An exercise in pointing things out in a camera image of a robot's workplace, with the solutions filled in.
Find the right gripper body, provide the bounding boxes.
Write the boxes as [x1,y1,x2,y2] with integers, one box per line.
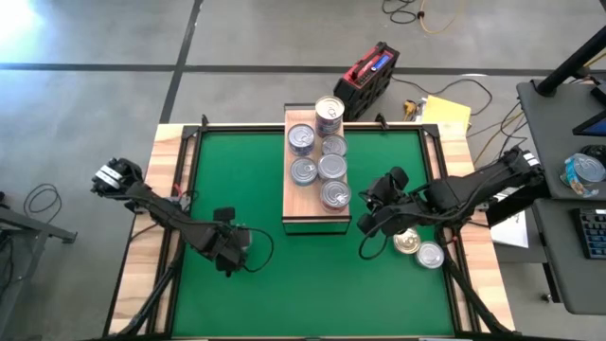
[365,186,428,236]

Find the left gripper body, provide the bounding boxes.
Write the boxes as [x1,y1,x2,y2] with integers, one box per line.
[203,222,252,276]

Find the white green-label can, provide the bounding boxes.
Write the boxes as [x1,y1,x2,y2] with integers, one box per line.
[317,153,348,179]

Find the teal can silver lid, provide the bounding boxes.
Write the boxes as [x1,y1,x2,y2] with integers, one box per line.
[321,135,348,157]
[290,157,319,187]

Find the blue fish-print can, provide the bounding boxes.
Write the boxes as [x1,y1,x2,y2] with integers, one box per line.
[287,123,316,153]

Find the yellow plug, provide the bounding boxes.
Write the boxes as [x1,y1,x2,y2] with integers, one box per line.
[401,99,419,122]

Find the yellow paper pad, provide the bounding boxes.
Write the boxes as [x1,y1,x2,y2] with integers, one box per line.
[419,94,473,130]

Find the green table mat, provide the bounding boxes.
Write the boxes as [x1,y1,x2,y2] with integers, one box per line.
[171,130,456,337]

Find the red black power station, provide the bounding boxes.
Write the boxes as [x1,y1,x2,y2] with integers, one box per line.
[332,41,401,122]

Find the white paper sheet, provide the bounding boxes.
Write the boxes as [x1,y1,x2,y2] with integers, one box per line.
[490,210,530,250]

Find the black desk beam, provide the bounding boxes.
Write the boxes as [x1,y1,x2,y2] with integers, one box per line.
[485,182,553,228]

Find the grey desk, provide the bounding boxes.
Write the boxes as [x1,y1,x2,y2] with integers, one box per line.
[515,79,606,200]
[532,197,606,316]

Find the black keyboard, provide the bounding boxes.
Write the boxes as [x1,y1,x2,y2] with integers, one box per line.
[570,207,606,260]

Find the grey metal stand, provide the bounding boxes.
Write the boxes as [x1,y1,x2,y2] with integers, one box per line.
[0,191,79,341]

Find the black headphones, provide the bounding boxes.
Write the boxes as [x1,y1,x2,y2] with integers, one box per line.
[580,144,606,162]

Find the black tablet screen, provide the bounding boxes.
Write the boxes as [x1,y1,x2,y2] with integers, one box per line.
[571,108,606,138]

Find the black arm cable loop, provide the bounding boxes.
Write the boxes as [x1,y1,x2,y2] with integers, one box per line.
[357,222,390,261]
[236,226,276,275]

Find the wooden shelf black metal frame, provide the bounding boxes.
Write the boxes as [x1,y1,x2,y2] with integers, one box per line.
[282,102,352,237]

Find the black metal table frame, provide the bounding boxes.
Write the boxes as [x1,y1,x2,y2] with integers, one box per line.
[101,113,522,341]

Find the black cable bundle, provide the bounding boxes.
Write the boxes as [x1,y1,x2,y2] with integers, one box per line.
[468,101,530,165]

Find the black power cable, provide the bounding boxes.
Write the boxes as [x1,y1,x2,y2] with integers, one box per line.
[391,75,494,117]

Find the yellow cable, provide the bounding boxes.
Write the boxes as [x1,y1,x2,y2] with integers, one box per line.
[418,0,468,36]

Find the black floor cable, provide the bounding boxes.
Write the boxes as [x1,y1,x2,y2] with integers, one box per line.
[381,0,422,26]

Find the coiled black cable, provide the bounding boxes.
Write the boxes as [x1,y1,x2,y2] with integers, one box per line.
[22,183,63,220]

